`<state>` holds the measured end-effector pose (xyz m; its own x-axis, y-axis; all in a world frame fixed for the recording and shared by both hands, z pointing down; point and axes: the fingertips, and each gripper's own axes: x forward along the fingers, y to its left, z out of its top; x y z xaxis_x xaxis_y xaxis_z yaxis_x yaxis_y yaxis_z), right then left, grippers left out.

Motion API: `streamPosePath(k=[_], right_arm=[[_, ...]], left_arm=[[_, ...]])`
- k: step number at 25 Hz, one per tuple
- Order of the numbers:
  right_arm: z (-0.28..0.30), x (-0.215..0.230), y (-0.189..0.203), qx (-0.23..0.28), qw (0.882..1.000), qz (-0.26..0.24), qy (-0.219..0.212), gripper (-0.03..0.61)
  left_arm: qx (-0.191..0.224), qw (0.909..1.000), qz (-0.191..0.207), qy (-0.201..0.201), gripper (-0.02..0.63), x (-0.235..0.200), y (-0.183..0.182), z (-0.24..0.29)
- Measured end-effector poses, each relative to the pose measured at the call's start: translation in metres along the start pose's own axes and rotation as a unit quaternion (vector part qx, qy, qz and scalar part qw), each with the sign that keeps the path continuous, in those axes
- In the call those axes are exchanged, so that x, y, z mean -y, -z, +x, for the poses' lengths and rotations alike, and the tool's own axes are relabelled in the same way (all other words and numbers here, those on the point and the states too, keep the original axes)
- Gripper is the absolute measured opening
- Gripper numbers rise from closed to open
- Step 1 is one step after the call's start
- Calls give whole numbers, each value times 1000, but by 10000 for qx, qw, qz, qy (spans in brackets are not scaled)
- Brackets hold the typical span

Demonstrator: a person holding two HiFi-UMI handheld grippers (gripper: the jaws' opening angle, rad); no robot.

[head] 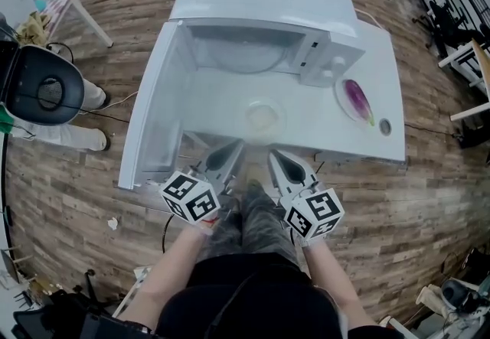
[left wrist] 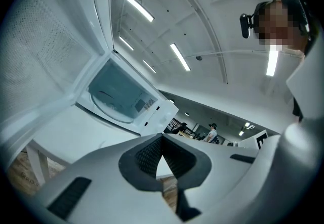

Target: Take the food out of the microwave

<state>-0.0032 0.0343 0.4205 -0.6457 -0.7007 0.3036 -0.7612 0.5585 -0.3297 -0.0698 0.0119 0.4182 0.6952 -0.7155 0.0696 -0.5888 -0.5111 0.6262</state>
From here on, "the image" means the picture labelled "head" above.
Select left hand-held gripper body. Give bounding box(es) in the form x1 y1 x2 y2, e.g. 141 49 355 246
158 165 234 224

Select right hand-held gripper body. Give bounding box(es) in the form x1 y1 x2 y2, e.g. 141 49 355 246
278 182 345 242

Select white bowl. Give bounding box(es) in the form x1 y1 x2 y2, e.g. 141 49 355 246
244 96 287 145

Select person's right forearm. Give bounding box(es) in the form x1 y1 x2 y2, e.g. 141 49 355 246
302 240 378 327

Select person's left forearm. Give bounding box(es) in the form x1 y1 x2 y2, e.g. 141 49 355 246
118 224 215 331

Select glass microwave turntable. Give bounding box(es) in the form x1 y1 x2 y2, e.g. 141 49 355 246
206 38 290 74

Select white wristband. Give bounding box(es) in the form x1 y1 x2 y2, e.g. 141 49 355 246
300 236 326 249

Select white table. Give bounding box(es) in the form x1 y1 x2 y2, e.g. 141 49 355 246
183 18 407 166

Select person's grey trousers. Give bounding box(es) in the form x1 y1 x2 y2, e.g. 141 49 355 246
206 176 303 266

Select purple eggplant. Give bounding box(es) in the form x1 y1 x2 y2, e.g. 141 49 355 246
344 80 375 127

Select white floor stand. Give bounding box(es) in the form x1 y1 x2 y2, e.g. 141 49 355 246
113 266 154 318

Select person's black shirt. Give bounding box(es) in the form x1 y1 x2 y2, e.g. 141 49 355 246
80 253 399 339

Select black mesh chair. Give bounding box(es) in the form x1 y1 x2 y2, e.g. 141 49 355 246
13 272 127 339

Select black office chair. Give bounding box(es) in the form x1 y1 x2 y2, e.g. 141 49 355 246
413 0 487 59

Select checkered top table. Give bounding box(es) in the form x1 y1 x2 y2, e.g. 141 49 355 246
38 0 114 48

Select crumpled brown paper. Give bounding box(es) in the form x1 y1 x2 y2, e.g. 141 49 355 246
17 11 53 47

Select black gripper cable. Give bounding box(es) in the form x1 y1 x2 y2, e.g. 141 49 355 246
162 214 175 253

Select black floor cable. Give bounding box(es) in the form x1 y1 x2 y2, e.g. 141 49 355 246
403 121 460 138

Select white cable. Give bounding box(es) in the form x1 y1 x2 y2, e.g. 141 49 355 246
354 8 384 31

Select white desk frame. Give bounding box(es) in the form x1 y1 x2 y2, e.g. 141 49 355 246
438 38 490 122

